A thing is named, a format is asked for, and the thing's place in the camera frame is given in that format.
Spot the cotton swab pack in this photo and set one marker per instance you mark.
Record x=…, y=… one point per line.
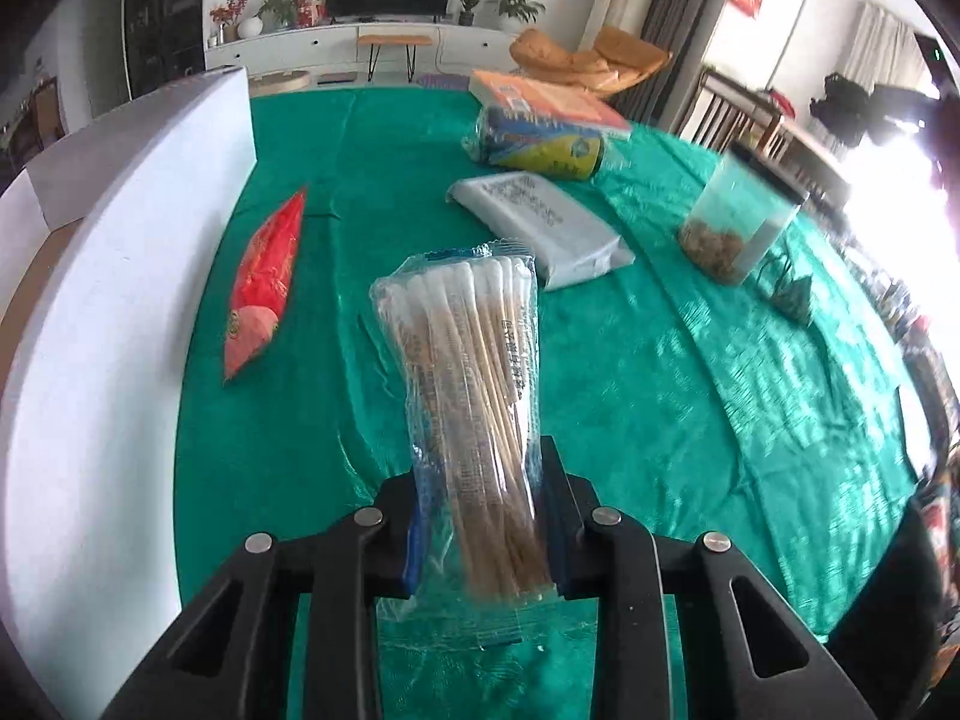
x=464, y=329

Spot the red flower vase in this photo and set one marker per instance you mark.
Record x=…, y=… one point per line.
x=226, y=18

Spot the grey plastic mailer bag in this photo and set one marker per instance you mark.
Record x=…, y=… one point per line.
x=570, y=244

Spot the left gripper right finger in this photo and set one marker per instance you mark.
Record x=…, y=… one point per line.
x=684, y=628

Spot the orange book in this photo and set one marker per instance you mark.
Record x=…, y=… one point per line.
x=560, y=103

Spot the clear jar black lid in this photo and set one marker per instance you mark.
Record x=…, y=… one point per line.
x=743, y=210

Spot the small potted plant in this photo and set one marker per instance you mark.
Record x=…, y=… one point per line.
x=467, y=9

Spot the dark wooden chair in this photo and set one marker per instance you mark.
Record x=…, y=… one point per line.
x=721, y=111

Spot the green potted plant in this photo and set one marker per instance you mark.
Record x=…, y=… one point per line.
x=516, y=15

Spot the white cardboard box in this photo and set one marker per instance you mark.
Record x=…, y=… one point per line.
x=91, y=403

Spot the grey curtain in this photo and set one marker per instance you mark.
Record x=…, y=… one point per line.
x=682, y=27

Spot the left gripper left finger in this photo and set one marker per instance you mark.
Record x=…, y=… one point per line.
x=228, y=654

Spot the red snack packet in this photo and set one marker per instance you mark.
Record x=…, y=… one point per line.
x=262, y=285

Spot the orange lounge chair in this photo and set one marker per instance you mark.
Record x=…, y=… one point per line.
x=615, y=62

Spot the dark glass display cabinet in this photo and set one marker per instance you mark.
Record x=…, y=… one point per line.
x=163, y=41

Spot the blue patterned triangular pouch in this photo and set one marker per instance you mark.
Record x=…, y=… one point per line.
x=790, y=293

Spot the blue yellow wrapped roll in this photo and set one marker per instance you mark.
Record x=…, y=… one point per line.
x=517, y=140

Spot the white tv cabinet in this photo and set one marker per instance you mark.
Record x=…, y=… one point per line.
x=401, y=48

